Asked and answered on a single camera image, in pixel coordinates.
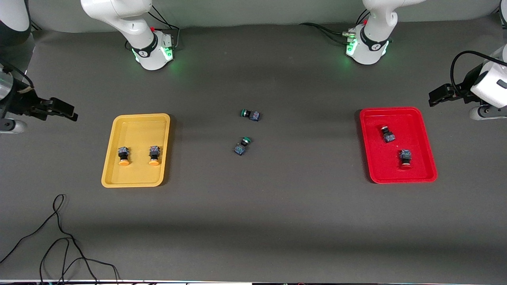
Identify black left arm base cables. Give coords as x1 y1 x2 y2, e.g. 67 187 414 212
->
299 9 371 44

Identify yellow plastic tray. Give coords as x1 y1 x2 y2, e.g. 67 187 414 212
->
101 113 171 188

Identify dark grey table mat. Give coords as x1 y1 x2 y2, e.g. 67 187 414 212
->
0 18 507 283

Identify thin black loose cable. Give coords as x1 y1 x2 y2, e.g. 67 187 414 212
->
0 194 119 285

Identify red plastic tray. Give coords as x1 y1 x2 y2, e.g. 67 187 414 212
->
359 107 438 184

